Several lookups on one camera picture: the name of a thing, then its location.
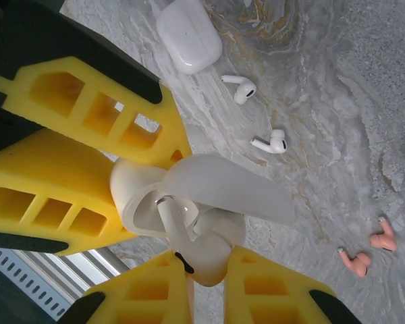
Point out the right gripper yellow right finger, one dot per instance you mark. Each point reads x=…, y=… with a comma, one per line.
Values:
x=300, y=307

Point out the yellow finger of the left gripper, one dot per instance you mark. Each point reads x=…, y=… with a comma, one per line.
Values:
x=168, y=118
x=54, y=162

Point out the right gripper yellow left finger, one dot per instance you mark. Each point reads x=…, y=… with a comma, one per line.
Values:
x=175, y=303

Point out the white earbud charging case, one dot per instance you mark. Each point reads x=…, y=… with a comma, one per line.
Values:
x=222, y=182
x=189, y=33

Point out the wide slotted aluminium beam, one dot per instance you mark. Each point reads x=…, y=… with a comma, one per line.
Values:
x=87, y=270

